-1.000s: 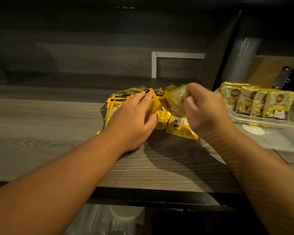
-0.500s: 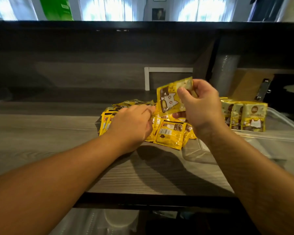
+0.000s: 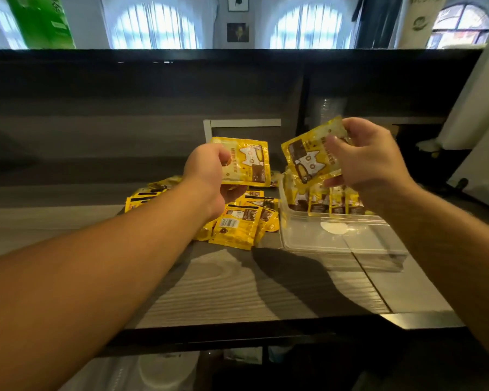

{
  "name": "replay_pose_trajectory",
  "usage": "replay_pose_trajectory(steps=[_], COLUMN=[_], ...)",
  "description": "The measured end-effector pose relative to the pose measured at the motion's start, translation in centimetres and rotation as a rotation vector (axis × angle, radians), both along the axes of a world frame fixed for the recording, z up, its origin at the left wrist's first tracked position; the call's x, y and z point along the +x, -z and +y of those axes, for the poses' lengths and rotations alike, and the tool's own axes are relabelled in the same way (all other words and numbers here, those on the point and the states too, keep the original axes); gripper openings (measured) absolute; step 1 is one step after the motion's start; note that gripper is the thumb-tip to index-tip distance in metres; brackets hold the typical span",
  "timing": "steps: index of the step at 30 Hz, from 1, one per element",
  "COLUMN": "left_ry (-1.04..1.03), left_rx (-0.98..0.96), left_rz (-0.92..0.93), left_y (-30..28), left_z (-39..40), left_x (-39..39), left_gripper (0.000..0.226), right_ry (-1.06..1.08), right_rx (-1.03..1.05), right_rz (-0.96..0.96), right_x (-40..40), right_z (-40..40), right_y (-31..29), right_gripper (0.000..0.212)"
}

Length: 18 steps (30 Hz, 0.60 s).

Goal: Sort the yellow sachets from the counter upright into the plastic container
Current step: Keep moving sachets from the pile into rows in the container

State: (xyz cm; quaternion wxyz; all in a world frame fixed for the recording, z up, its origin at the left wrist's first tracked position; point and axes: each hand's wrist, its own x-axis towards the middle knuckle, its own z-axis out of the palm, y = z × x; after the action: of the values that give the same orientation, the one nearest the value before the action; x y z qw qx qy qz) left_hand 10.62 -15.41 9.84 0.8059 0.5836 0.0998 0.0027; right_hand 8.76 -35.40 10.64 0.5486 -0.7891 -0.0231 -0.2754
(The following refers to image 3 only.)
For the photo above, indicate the arched paned window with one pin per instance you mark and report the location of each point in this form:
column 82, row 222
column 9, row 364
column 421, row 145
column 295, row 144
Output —
column 460, row 26

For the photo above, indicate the person's left forearm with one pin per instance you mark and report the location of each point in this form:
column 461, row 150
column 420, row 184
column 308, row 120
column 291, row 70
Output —
column 85, row 289

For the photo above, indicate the row of packets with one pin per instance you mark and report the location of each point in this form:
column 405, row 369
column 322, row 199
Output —
column 318, row 199

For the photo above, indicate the white banner with green logo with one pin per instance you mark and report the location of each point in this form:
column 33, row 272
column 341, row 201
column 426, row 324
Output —
column 421, row 22

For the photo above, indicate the dark curtain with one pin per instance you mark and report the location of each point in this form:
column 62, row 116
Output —
column 377, row 22

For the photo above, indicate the pile of yellow sachets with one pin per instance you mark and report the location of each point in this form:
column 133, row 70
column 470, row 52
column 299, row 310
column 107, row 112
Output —
column 236, row 228

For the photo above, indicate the wrapped stack of white lids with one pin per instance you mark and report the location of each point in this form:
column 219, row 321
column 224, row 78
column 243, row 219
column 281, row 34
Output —
column 167, row 370

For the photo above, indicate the clear plastic sleeve of cups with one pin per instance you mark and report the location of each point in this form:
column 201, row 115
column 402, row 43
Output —
column 102, row 374

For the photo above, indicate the yellow sachet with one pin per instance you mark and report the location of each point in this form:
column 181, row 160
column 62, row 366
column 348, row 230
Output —
column 305, row 158
column 248, row 162

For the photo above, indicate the clear plastic container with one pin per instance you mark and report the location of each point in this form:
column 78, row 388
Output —
column 342, row 240

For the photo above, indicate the white angled bracket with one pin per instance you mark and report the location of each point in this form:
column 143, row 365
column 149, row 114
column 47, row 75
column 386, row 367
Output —
column 244, row 122

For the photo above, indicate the small blue container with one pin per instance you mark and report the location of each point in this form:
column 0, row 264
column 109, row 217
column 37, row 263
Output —
column 280, row 354

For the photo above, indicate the person's right forearm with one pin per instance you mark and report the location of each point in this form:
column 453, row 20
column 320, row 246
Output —
column 460, row 256

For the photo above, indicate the dark portrait picture frame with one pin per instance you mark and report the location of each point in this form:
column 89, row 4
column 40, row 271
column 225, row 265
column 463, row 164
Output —
column 238, row 32

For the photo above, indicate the light picture frame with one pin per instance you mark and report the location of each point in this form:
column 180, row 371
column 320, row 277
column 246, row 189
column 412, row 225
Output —
column 238, row 3

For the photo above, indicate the person's left hand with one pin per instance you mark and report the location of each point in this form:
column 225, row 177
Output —
column 205, row 175

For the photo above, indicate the person's right hand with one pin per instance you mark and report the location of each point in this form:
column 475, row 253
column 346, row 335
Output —
column 375, row 162

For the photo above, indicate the wrapped stack of clear cups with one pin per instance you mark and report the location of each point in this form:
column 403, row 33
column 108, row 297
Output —
column 328, row 111

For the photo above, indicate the small white yellow object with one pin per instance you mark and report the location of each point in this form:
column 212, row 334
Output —
column 428, row 146

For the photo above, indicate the white paper packet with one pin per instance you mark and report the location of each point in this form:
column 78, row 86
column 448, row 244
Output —
column 242, row 356

